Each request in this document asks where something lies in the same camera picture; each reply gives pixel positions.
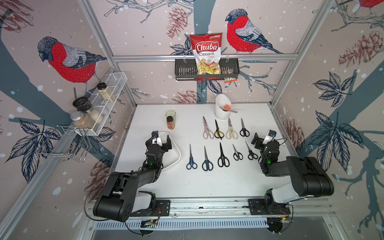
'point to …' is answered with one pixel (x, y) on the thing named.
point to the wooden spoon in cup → (227, 110)
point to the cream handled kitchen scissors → (231, 133)
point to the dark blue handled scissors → (207, 164)
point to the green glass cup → (171, 113)
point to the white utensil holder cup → (221, 100)
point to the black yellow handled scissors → (218, 134)
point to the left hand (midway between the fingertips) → (162, 133)
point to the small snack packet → (229, 80)
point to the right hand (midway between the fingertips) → (263, 133)
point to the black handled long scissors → (223, 160)
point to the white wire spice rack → (100, 103)
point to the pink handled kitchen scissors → (207, 133)
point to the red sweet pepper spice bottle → (170, 122)
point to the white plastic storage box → (173, 156)
